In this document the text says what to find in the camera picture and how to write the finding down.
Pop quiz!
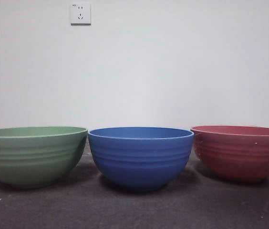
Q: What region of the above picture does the white wall socket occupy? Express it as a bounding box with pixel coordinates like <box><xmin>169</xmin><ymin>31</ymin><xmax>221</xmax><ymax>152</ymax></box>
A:
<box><xmin>70</xmin><ymin>3</ymin><xmax>92</xmax><ymax>26</ymax></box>

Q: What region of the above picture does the red ribbed bowl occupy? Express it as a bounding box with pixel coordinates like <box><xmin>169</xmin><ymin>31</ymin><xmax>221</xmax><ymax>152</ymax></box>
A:
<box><xmin>190</xmin><ymin>125</ymin><xmax>269</xmax><ymax>184</ymax></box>

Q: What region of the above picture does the blue ribbed bowl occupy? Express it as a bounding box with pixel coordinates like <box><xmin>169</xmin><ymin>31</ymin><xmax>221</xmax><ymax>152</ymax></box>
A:
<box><xmin>87</xmin><ymin>126</ymin><xmax>195</xmax><ymax>193</ymax></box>

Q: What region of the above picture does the green ribbed bowl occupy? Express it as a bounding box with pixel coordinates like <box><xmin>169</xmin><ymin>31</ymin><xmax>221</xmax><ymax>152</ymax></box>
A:
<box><xmin>0</xmin><ymin>126</ymin><xmax>88</xmax><ymax>190</ymax></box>

